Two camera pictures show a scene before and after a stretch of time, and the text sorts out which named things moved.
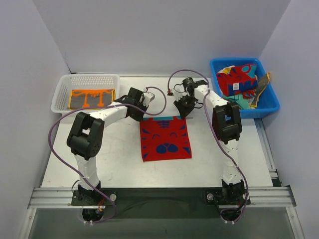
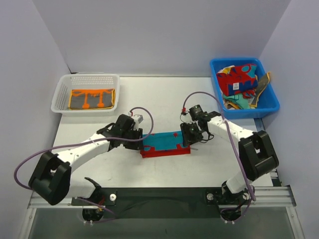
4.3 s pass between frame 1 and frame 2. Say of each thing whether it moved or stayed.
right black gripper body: moved
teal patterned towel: stayed
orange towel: stayed
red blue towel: moved
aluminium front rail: stayed
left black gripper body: moved
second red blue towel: stayed
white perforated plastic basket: stayed
